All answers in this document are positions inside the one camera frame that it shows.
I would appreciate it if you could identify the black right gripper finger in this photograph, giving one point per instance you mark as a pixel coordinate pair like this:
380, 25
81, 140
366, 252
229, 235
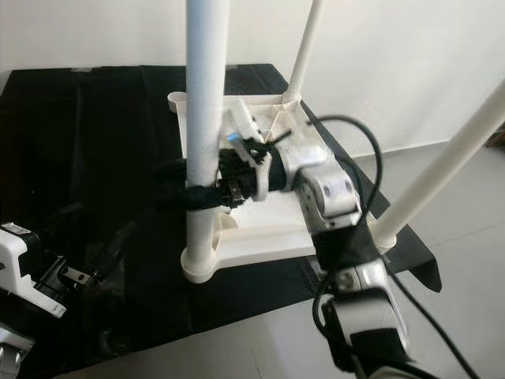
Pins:
172, 168
189, 199

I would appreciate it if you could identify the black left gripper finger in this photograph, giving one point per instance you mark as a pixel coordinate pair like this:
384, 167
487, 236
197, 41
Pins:
67, 217
120, 245

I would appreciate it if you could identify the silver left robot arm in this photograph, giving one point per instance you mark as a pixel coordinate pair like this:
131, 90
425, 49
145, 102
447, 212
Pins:
12, 359

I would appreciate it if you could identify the white plastic children table top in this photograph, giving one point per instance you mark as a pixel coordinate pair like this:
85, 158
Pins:
276, 237

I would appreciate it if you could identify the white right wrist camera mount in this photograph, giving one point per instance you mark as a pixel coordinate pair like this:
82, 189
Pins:
245, 126

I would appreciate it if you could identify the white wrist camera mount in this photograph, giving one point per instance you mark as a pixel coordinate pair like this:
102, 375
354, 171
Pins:
245, 126
20, 264

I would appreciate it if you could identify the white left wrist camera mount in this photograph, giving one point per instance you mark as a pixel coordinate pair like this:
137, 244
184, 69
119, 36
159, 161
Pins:
20, 264

